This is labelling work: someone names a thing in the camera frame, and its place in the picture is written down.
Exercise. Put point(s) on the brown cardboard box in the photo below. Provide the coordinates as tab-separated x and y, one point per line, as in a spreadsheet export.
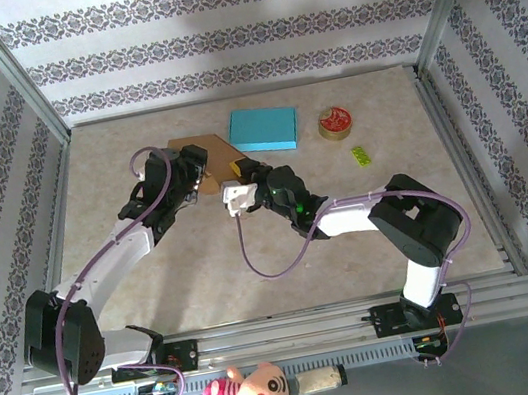
221	156

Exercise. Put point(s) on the white and blue paper box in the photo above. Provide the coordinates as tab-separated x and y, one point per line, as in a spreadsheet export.
262	127

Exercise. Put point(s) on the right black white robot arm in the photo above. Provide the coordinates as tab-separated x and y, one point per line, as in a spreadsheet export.
416	228

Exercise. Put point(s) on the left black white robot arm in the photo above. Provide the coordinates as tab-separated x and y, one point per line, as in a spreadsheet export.
59	338

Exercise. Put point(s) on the green toy brick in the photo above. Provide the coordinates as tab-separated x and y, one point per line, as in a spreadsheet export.
361	156

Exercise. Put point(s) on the round red gold tin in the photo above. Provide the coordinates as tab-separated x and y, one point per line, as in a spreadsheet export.
335	122

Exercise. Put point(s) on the small beige cylinder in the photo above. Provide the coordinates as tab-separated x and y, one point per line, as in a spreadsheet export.
317	381

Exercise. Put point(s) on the small circuit board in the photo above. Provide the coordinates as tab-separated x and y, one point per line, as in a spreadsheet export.
158	388
428	343

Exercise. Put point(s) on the aluminium side rail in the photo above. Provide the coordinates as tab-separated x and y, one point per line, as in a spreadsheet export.
60	191
442	117

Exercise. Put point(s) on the aluminium front mounting rail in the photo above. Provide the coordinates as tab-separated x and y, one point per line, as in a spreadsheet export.
287	335

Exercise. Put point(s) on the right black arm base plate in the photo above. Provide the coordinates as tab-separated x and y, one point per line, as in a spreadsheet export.
386	321

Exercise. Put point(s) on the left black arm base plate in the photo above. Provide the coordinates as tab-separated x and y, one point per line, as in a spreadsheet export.
184	355

